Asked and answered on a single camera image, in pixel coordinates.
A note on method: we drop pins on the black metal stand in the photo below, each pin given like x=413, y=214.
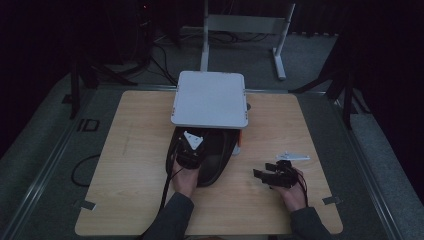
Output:
x=346, y=100
x=75, y=90

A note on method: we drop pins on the white two-tier shoe rack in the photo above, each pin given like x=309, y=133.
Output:
x=210, y=100

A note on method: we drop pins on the person's left hand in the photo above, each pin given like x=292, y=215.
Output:
x=185, y=181

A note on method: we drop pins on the grey tape strip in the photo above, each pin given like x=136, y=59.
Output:
x=87, y=205
x=332, y=200

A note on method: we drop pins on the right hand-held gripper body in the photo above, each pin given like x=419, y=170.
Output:
x=283, y=175

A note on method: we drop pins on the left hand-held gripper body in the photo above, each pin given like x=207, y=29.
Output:
x=190, y=155

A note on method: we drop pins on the white metal stand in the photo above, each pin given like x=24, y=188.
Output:
x=245, y=24

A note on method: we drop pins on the person's right hand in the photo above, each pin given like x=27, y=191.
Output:
x=295, y=198

